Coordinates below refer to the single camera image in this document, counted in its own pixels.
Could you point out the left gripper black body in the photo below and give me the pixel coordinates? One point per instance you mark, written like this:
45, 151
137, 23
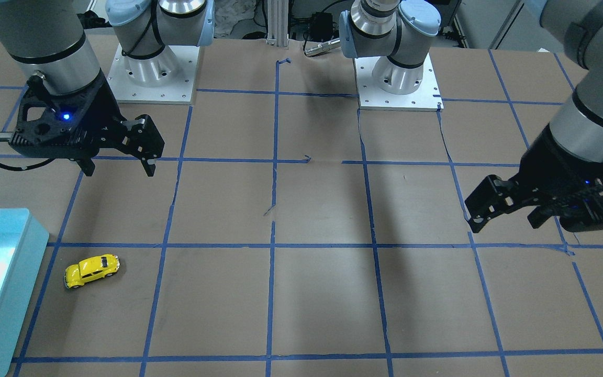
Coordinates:
553, 165

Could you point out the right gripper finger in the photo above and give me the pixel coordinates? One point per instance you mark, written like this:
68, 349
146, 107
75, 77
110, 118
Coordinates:
143, 141
86, 165

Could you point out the yellow beetle toy car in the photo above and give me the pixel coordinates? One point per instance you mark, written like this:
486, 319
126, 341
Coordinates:
91, 269

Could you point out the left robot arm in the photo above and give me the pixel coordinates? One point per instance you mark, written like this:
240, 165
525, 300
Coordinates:
402, 32

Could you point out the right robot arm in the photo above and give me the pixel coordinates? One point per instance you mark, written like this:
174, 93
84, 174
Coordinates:
49, 37

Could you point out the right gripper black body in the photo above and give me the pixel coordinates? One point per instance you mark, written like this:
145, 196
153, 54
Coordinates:
103, 112

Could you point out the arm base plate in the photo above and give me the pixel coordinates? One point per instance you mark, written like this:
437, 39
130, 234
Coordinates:
382, 85
169, 78

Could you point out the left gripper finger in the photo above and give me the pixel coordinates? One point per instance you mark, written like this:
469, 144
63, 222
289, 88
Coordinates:
492, 198
541, 214

